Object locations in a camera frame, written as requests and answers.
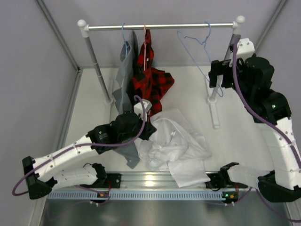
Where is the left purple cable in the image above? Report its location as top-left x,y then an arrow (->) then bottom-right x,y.
12,95 -> 147,196

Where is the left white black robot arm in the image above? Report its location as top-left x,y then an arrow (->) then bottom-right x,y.
22,112 -> 156,200

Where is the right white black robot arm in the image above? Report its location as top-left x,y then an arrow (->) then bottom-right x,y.
208,55 -> 301,202

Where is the purple cable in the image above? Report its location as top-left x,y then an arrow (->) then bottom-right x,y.
12,95 -> 147,196
231,42 -> 301,223

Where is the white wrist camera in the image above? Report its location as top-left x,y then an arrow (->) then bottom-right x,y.
229,35 -> 255,67
134,99 -> 152,119

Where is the white shirt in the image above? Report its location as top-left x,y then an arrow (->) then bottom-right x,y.
135,108 -> 211,187

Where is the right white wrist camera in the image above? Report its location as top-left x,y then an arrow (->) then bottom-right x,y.
229,35 -> 255,67

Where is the silver white clothes rack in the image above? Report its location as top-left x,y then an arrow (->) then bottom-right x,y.
77,16 -> 245,129

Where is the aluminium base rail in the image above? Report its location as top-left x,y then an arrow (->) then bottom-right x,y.
58,171 -> 264,190

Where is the pink hanger with plaid shirt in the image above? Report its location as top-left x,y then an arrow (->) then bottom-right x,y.
143,23 -> 147,71

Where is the grey shirt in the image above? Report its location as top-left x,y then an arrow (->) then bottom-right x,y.
113,30 -> 140,169

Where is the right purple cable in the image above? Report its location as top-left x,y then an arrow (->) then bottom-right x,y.
231,42 -> 301,223

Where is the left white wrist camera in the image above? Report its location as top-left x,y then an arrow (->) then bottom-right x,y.
134,99 -> 152,119

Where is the blue hanger with grey shirt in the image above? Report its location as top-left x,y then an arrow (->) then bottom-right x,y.
121,23 -> 130,58

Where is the slotted grey cable duct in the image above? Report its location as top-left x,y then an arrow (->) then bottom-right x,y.
48,190 -> 237,201

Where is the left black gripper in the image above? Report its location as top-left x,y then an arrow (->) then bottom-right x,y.
119,113 -> 157,144

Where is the red black plaid shirt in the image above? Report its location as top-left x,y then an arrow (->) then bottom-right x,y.
131,29 -> 174,116

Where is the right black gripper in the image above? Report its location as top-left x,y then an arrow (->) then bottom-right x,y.
208,60 -> 252,102

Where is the blue wire hanger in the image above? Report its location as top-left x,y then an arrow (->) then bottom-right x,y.
176,21 -> 212,82

